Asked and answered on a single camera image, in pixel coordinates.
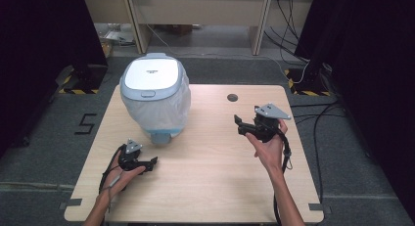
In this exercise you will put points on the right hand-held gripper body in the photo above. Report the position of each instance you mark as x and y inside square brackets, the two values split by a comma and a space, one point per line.
[267, 123]

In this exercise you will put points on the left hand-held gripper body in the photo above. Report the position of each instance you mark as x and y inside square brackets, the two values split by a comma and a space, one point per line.
[129, 156]

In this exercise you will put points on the white and blue pedal bin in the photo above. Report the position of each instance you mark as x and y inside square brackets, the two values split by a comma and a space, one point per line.
[151, 74]

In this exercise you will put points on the person's right hand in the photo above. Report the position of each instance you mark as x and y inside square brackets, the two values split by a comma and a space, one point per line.
[269, 152]

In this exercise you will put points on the person's left hand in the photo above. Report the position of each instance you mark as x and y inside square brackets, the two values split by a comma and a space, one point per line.
[119, 183]

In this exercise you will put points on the clear plastic bin liner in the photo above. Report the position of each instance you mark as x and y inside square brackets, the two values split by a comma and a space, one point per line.
[160, 112]

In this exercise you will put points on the black curtain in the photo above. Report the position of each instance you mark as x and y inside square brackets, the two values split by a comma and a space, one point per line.
[39, 56]
[375, 72]

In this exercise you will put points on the beige desk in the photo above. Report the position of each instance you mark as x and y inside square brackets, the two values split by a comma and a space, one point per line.
[202, 7]

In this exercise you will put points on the clutter under desk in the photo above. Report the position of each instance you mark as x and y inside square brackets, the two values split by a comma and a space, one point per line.
[114, 36]

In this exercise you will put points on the grey table edge bracket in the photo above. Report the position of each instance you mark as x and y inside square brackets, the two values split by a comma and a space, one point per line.
[319, 207]
[70, 204]

